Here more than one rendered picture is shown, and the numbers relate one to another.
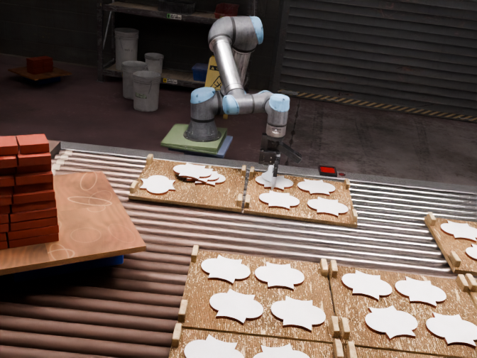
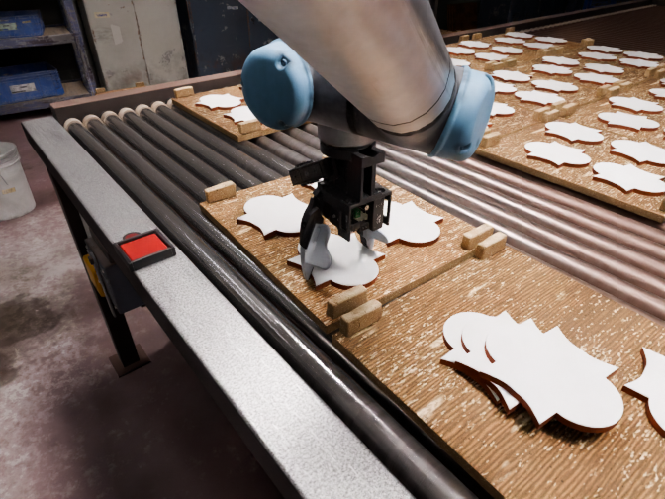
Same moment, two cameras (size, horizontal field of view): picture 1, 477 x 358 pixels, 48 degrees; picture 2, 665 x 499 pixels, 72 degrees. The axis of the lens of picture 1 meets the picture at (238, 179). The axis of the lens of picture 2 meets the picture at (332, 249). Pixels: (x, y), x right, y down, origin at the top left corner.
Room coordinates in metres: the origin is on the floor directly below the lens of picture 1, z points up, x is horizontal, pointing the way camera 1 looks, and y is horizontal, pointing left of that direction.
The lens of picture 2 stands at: (2.32, 0.30, 1.35)
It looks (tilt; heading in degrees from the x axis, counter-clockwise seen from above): 35 degrees down; 231
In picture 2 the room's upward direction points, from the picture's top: straight up
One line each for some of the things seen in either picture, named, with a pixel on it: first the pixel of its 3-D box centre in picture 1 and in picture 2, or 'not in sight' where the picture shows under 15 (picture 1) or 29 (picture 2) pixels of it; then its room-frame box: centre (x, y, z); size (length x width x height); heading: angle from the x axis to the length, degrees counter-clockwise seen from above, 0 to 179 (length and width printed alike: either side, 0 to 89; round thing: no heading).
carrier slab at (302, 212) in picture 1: (299, 197); (338, 223); (1.87, -0.24, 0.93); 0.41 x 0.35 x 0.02; 88
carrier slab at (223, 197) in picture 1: (191, 183); (555, 373); (1.89, 0.18, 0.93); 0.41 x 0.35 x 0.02; 89
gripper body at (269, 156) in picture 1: (271, 148); (350, 184); (1.96, -0.11, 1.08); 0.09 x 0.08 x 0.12; 88
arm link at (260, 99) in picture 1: (265, 102); (315, 81); (2.04, -0.07, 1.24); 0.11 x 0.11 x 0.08; 21
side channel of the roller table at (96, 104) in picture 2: not in sight; (481, 38); (0.11, -1.24, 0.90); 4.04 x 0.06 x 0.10; 0
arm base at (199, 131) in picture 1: (202, 125); not in sight; (2.49, 0.20, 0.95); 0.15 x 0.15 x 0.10
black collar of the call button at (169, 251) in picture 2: (327, 170); (144, 249); (2.17, -0.38, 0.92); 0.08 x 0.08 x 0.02; 0
